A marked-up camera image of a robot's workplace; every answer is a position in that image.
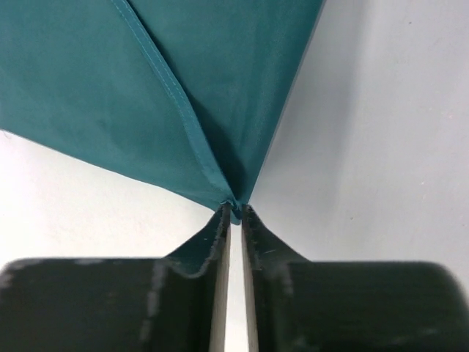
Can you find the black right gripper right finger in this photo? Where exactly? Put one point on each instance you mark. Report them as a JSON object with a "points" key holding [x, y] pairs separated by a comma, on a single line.
{"points": [[295, 304]]}

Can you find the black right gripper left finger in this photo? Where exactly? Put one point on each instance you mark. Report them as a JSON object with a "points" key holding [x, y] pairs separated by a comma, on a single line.
{"points": [[172, 303]]}

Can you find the teal cloth napkin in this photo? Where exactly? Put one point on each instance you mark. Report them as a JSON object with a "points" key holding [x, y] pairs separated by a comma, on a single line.
{"points": [[184, 95]]}

